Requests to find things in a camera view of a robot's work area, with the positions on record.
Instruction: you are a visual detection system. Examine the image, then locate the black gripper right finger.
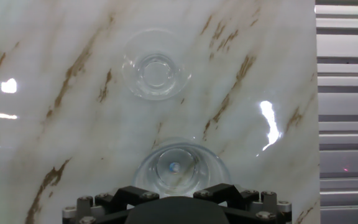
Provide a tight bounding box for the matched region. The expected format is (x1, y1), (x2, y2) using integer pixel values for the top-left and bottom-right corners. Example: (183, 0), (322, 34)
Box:
(193, 183), (293, 224)

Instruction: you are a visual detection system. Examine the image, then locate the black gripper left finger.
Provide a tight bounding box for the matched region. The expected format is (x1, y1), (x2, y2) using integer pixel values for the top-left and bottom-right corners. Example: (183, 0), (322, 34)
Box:
(62, 185), (160, 224)

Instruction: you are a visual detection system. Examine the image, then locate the white marble pattern board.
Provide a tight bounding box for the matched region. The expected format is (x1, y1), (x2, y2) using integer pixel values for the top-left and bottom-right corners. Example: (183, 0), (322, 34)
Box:
(0, 0), (321, 224)

